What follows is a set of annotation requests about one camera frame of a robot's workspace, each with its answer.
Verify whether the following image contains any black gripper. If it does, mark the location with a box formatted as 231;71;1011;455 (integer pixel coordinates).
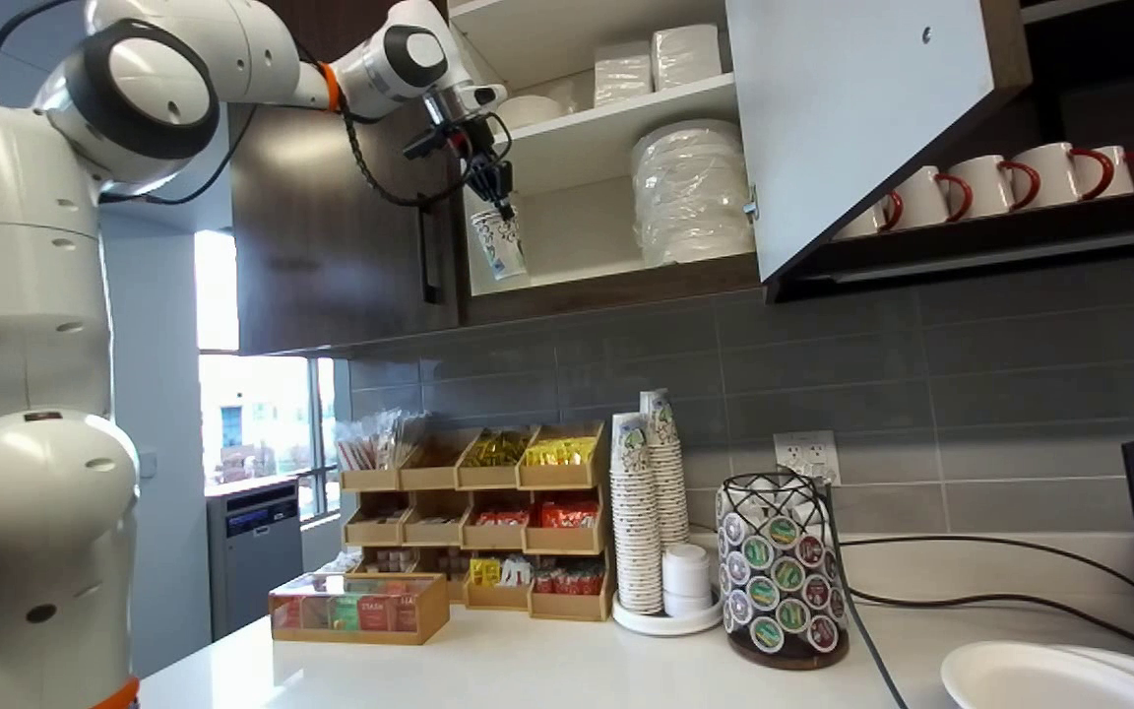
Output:
437;84;516;220

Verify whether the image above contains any patterned paper cup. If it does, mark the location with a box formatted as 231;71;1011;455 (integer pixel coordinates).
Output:
469;195;528;285

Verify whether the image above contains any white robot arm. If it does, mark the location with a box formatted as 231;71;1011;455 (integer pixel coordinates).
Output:
0;0;504;709

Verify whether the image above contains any white bowl stack on shelf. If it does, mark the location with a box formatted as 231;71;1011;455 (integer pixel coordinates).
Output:
498;94;570;128

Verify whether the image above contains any wrapped plate stack on shelf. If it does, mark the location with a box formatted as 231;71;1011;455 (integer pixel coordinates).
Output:
632;117;754;264

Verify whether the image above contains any tall paper cup stack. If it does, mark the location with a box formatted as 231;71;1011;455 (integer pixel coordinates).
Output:
612;415;663;613

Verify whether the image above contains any wooden tea organizer shelf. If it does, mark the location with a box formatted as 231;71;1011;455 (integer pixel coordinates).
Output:
344;426;612;622

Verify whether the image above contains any white open cabinet door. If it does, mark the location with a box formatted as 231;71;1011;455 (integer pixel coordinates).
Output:
726;0;1032;285

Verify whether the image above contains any white round cup tray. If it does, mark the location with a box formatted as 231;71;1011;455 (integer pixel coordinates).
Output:
612;598;721;638

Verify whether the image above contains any white napkin pack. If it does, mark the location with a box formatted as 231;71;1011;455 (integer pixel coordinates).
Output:
594;40;650;106
653;25;721;90

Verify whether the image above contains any wooden tea box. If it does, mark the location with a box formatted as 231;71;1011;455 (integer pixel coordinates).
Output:
269;570;452;644

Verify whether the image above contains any white lid stack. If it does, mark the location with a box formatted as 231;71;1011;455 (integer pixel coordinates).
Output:
663;542;714;617

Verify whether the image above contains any white paper plate stack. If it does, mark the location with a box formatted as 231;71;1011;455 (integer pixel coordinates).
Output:
940;640;1134;709

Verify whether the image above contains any dark wood wall cabinet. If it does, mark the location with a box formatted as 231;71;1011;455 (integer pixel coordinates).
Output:
221;0;469;357

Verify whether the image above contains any white wall outlet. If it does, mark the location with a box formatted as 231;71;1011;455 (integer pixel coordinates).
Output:
771;430;844;483

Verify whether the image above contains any white red-handled mug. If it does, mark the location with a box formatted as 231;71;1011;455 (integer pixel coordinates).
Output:
890;165;951;231
951;155;1039;220
1011;143;1116;207

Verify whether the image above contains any wire coffee pod carousel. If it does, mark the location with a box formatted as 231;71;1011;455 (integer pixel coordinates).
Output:
717;468;846;668

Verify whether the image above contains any black power cable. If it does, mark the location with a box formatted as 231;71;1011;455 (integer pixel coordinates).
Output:
836;529;1134;709

